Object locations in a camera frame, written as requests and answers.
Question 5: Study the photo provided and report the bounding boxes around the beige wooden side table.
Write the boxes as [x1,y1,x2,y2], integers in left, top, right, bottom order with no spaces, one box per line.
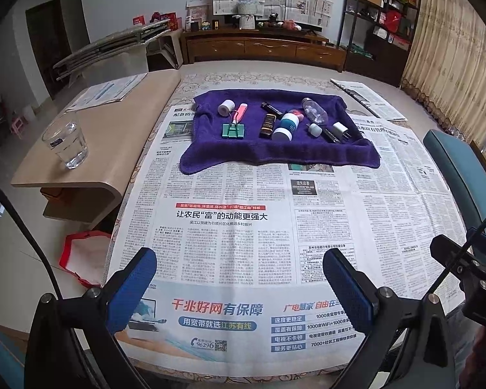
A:
[10,69,183,231]

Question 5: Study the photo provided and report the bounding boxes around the newspapers on wall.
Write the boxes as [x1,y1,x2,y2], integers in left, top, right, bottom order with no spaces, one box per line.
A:
[213,0,333,29]

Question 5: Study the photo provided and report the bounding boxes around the red and white bag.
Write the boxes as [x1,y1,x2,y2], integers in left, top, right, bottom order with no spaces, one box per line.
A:
[59,230,116,288]

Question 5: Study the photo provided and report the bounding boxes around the thick black cable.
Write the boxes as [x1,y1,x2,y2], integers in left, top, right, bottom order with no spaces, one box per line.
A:
[0,174,94,389]

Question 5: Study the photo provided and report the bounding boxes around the white charger plug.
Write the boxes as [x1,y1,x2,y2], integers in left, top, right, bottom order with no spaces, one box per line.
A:
[331,122,352,142]

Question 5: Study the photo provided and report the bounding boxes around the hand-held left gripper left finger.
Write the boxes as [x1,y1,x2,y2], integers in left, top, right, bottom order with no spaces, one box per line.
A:
[24,247,158,389]

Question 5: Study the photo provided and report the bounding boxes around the dark wooden door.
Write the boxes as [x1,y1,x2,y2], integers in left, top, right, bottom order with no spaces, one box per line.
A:
[25,0,63,98]

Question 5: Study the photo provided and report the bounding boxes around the brown wooden cabinet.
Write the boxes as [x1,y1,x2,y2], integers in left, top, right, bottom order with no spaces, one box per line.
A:
[181,28,347,71]

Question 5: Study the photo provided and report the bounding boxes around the black and gold cylinder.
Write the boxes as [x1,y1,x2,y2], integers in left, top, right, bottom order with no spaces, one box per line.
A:
[259,113,277,138]

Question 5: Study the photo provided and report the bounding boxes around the clear plastic bottle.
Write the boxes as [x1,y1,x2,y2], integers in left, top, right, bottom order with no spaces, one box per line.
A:
[301,97,329,124]

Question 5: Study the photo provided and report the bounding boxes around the open newspaper sheet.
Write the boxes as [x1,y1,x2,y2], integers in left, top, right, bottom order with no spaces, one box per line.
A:
[350,118,452,195]

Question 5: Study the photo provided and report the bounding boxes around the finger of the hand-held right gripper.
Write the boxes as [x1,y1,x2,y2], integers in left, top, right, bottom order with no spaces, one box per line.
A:
[429,234,486,278]

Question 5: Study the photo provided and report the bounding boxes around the beige curtain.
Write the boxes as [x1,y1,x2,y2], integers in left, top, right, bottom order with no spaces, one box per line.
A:
[401,0,486,195]

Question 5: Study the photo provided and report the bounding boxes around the white and blue leaflet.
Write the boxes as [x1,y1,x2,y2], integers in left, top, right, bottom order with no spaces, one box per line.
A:
[67,73,148,112]

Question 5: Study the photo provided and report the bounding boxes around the purple towel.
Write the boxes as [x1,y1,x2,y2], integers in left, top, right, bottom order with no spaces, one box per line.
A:
[179,88,380,176]

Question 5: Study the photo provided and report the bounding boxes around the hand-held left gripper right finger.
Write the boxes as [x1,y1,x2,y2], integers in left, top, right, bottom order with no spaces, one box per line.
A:
[322,248,450,389]

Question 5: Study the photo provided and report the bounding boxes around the red gift boxes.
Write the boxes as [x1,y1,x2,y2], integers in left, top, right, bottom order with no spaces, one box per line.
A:
[132,11,177,29]

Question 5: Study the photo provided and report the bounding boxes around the grey folded table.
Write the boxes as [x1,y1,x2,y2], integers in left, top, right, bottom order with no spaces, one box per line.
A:
[52,20,173,82]

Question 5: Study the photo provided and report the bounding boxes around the thin black cable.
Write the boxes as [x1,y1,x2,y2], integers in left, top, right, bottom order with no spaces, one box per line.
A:
[413,203,486,312]

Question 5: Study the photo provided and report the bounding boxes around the teal chair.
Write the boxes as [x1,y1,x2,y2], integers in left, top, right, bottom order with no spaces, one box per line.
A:
[423,129,486,244]

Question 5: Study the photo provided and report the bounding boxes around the green binder clip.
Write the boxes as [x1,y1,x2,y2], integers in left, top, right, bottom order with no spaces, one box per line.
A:
[221,117,246,139]

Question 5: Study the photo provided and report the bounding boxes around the dark shelf unit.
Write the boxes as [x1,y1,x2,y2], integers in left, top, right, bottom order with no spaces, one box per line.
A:
[336,0,424,88]

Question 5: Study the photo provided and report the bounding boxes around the clear drinking glass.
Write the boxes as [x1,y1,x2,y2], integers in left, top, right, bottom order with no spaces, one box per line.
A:
[41,119,89,170]

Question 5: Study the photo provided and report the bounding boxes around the white woven basket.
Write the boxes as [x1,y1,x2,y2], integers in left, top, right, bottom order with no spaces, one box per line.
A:
[236,1,260,30]

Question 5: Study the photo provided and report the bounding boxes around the white wall notice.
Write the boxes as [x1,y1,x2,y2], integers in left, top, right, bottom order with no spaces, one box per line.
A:
[186,0,212,19]

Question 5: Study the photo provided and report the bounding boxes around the newspaper sheet with blue advert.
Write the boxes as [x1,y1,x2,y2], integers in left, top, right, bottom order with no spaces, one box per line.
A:
[105,105,466,375]

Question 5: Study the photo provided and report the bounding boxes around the white plastic stool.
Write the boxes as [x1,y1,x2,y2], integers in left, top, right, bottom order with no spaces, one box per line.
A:
[146,28,185,69]

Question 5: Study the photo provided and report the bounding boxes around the folded newspaper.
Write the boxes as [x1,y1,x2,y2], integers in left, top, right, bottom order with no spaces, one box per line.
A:
[330,79,408,122]

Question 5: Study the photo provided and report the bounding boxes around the white and blue tube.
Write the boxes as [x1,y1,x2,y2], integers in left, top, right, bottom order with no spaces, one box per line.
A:
[271,113,301,143]

